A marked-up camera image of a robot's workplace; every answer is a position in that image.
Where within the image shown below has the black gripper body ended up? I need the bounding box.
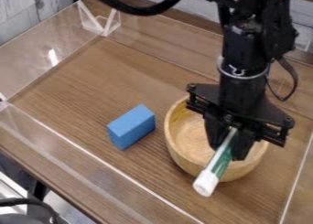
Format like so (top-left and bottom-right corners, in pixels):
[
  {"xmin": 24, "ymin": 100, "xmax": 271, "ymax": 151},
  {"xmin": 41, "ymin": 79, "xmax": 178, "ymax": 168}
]
[{"xmin": 186, "ymin": 62, "xmax": 294, "ymax": 146}]

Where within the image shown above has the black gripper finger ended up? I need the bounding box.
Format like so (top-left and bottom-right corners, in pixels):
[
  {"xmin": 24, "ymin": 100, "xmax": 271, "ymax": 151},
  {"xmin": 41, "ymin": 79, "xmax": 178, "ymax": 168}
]
[
  {"xmin": 204, "ymin": 112, "xmax": 230, "ymax": 150},
  {"xmin": 231, "ymin": 129, "xmax": 261, "ymax": 161}
]

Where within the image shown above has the green and white marker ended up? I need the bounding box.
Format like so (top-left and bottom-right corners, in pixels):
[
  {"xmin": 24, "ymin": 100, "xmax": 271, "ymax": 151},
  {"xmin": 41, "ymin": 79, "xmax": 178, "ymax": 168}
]
[{"xmin": 192, "ymin": 128, "xmax": 237, "ymax": 197}]

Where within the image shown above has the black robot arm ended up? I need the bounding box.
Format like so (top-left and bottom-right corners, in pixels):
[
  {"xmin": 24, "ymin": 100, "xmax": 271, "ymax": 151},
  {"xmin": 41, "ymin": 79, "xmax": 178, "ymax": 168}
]
[{"xmin": 99, "ymin": 0, "xmax": 298, "ymax": 161}]

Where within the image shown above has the brown wooden bowl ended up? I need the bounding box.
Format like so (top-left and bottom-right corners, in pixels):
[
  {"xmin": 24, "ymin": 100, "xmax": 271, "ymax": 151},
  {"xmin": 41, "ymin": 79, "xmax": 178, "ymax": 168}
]
[{"xmin": 163, "ymin": 97, "xmax": 269, "ymax": 182}]

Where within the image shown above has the blue foam block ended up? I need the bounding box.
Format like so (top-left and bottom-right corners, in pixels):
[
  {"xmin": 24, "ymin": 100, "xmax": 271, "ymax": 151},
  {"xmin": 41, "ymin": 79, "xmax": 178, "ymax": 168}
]
[{"xmin": 107, "ymin": 104, "xmax": 156, "ymax": 150}]

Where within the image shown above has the clear acrylic tray wall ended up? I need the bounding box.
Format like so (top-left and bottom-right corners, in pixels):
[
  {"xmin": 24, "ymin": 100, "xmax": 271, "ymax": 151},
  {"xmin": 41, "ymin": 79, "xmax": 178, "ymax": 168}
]
[{"xmin": 0, "ymin": 0, "xmax": 313, "ymax": 224}]

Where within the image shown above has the black metal table frame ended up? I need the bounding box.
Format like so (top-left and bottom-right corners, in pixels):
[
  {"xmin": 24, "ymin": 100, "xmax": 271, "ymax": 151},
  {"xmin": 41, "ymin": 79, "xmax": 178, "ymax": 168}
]
[{"xmin": 0, "ymin": 151, "xmax": 63, "ymax": 224}]

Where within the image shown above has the black cable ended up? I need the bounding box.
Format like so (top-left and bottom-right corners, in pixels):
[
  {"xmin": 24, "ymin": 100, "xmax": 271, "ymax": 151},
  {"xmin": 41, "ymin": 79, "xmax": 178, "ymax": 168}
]
[{"xmin": 0, "ymin": 197, "xmax": 60, "ymax": 224}]

